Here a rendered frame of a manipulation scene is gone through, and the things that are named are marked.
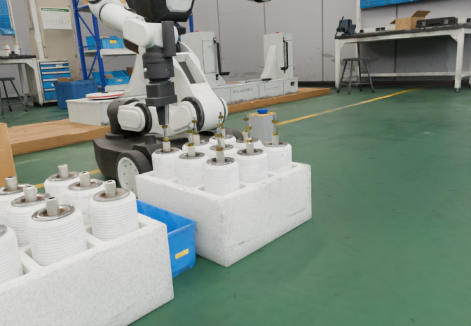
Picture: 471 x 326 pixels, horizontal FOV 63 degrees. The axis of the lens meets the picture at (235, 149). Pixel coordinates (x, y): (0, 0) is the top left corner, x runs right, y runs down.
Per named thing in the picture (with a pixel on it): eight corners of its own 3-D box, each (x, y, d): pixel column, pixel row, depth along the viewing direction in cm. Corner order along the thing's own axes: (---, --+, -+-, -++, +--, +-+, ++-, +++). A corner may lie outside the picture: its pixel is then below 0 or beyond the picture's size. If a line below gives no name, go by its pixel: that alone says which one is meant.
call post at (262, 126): (253, 194, 150) (249, 115, 143) (264, 189, 155) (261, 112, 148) (267, 198, 145) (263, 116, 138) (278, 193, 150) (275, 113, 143)
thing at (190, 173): (174, 218, 114) (167, 158, 110) (195, 207, 121) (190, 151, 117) (199, 223, 108) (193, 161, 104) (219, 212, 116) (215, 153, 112)
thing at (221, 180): (249, 226, 105) (245, 161, 101) (219, 235, 100) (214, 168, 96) (230, 215, 113) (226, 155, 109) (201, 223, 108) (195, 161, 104)
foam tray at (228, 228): (141, 228, 124) (134, 175, 120) (226, 195, 151) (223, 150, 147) (226, 268, 98) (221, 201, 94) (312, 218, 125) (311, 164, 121)
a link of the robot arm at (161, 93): (163, 106, 108) (159, 63, 105) (135, 106, 112) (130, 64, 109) (186, 101, 119) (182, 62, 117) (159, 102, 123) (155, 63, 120)
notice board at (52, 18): (43, 29, 642) (39, 7, 634) (71, 29, 676) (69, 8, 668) (43, 29, 640) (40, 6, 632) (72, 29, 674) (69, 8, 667)
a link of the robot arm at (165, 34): (136, 64, 112) (131, 24, 109) (162, 63, 120) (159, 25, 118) (163, 63, 105) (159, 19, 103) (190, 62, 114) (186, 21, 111)
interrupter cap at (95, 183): (62, 188, 89) (62, 185, 89) (93, 179, 94) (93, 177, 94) (77, 194, 84) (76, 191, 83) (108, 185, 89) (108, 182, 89)
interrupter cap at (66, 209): (25, 216, 73) (24, 212, 72) (65, 204, 78) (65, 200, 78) (41, 226, 67) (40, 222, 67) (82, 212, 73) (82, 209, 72)
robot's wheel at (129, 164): (118, 197, 156) (112, 149, 152) (129, 193, 160) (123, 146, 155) (146, 207, 143) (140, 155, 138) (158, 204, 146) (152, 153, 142)
